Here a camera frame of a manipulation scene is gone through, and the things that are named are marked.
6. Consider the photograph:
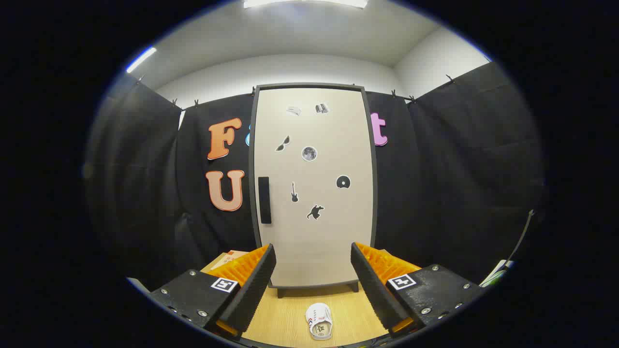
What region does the white and green object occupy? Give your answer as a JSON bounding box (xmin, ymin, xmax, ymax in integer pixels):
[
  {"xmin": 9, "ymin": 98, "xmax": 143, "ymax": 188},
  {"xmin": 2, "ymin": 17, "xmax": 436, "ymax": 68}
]
[{"xmin": 479, "ymin": 260, "xmax": 516, "ymax": 287}]

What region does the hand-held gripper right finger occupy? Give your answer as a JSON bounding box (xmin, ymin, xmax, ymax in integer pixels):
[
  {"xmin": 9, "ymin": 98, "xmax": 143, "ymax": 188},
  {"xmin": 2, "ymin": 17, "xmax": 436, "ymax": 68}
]
[{"xmin": 350, "ymin": 242, "xmax": 486, "ymax": 339}]

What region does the black backdrop cloth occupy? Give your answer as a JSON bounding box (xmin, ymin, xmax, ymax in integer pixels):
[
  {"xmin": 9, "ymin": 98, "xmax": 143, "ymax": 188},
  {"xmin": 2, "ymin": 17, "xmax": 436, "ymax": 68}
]
[{"xmin": 85, "ymin": 62, "xmax": 547, "ymax": 290}]

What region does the narrow ceiling light strip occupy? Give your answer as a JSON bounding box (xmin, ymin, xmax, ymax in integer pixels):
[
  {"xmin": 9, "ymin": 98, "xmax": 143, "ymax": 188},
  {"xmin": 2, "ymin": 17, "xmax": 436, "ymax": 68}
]
[{"xmin": 127, "ymin": 47, "xmax": 158, "ymax": 73}]

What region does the grey shoe cabinet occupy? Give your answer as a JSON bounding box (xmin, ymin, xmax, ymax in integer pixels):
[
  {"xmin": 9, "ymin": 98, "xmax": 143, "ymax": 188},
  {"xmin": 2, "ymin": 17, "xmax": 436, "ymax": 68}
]
[{"xmin": 249, "ymin": 83, "xmax": 379, "ymax": 298}]

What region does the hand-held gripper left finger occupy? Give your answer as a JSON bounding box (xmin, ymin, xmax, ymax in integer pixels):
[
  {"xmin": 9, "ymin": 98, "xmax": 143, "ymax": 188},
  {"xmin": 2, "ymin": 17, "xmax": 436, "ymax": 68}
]
[{"xmin": 150, "ymin": 243, "xmax": 277, "ymax": 339}]

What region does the white canvas shoe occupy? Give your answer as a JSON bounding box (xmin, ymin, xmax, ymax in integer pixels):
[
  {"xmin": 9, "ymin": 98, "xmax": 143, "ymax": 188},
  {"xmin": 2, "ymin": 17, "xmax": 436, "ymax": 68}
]
[{"xmin": 306, "ymin": 303, "xmax": 333, "ymax": 341}]

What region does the beige book with orange print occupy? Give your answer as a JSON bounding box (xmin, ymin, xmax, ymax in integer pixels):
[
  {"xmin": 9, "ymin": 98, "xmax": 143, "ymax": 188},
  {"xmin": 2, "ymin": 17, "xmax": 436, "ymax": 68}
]
[{"xmin": 210, "ymin": 250, "xmax": 251, "ymax": 271}]

